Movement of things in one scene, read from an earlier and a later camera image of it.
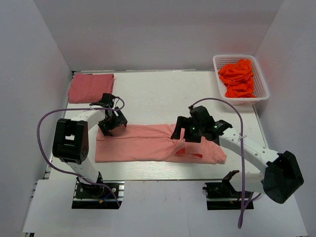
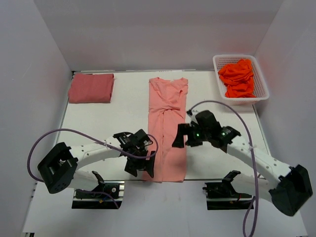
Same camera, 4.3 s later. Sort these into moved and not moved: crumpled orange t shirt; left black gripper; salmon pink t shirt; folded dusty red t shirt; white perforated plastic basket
Moved: salmon pink t shirt; left black gripper
Not moved: white perforated plastic basket; crumpled orange t shirt; folded dusty red t shirt
